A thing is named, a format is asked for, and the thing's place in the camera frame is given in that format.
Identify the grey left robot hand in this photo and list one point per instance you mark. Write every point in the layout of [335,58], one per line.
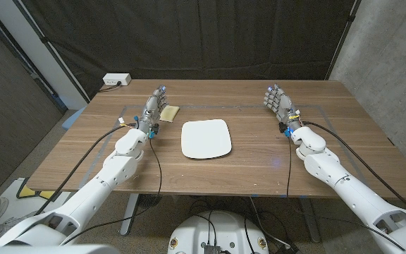
[152,109]

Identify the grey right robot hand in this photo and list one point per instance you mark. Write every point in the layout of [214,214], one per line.
[284,106]

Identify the yellow sponge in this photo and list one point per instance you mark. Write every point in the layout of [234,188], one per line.
[172,113]

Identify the white rounded square plate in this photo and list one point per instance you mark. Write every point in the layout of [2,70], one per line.
[206,139]

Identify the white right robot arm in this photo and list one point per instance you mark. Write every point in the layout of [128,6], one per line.
[351,197]

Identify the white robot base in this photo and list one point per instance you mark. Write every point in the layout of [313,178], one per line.
[220,229]

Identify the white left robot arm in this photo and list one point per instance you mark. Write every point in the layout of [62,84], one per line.
[93,190]

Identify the white power strip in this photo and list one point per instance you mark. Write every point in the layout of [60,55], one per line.
[116,79]

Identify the light blue floor object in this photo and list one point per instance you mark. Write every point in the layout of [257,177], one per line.
[72,121]

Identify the black backdrop curtain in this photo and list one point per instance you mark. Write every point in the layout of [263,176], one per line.
[203,35]

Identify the black backdrop stand pole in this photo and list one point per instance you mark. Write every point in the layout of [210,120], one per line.
[50,47]
[344,37]

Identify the dark round floor fan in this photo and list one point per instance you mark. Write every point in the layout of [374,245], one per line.
[149,201]

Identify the grey metal table leg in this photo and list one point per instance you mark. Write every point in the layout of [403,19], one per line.
[310,222]
[129,215]

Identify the white floor board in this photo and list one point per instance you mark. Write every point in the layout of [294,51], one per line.
[19,201]

